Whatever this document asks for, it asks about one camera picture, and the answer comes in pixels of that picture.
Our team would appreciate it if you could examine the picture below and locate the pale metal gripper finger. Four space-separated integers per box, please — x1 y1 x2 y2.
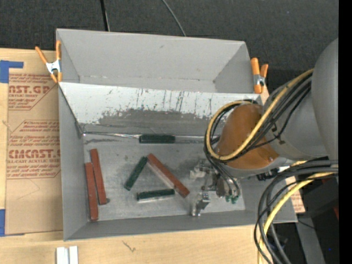
190 192 211 217
189 159 210 180

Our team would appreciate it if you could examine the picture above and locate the red-brown flat block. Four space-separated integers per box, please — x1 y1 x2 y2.
84 162 100 222
89 148 108 206
146 153 191 199

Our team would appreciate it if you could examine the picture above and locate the dark green flat block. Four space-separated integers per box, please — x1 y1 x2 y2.
136 188 176 202
139 134 177 145
123 156 150 191

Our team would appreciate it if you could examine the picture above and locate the grey metal bin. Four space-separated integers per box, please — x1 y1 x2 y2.
56 28 298 242

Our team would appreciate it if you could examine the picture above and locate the brown cardboard board red print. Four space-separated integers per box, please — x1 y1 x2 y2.
0 47 306 238

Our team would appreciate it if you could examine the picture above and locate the black cylinder on white bracket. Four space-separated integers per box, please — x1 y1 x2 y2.
256 167 287 182

